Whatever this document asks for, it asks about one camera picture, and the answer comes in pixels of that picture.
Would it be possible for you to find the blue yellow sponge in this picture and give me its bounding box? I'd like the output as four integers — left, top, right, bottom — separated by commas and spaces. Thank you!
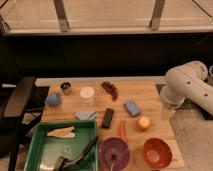
124, 100, 141, 117

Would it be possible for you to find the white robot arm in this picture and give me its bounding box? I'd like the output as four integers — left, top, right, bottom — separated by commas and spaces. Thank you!
160, 61, 213, 120

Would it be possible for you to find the yellow red apple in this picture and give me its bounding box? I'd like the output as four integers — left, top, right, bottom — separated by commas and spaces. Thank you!
138, 116, 151, 131

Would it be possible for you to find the orange bowl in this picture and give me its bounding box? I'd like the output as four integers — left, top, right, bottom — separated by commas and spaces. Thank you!
143, 138, 172, 169

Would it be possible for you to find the orange carrot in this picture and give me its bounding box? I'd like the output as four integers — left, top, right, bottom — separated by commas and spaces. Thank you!
119, 120, 128, 143

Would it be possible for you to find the black rectangular block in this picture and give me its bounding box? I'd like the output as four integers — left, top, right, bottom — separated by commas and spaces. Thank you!
102, 108, 114, 128

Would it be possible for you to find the bunch of dark grapes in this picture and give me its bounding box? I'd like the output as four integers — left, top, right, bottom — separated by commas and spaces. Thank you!
101, 81, 118, 101

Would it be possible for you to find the purple bowl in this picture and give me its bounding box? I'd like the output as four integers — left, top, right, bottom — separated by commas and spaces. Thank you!
98, 137, 130, 171

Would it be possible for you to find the white cup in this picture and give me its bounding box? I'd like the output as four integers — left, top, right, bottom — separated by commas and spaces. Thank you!
80, 87, 95, 104

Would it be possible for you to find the light blue cloth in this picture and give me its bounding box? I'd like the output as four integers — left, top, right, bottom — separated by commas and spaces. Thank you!
75, 111, 98, 120

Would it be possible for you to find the small metal cup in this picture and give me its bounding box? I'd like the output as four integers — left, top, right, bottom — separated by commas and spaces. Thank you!
60, 82, 71, 96

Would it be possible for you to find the green plastic bin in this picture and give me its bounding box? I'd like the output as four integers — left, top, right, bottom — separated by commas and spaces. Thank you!
24, 120, 97, 171

